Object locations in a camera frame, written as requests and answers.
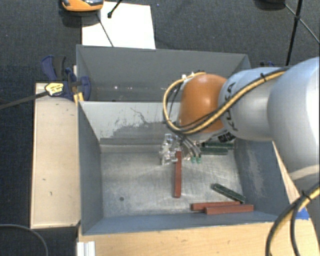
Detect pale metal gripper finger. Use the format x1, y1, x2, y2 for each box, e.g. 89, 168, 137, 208
163, 133, 180, 151
159, 148, 178, 166

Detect red-brown flat block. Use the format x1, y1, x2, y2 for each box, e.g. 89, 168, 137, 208
190, 201, 242, 212
173, 150, 183, 199
204, 204, 255, 216

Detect dark green flat block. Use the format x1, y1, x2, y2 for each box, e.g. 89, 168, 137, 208
211, 183, 247, 204
203, 141, 235, 149
199, 147, 230, 156

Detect grey metal bin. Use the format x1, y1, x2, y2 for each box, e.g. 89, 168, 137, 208
75, 44, 292, 236

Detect pale wood board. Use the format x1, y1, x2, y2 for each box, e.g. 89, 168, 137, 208
29, 82, 82, 230

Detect black cylinder on white bracket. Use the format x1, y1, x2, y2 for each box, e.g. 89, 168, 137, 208
206, 131, 236, 146

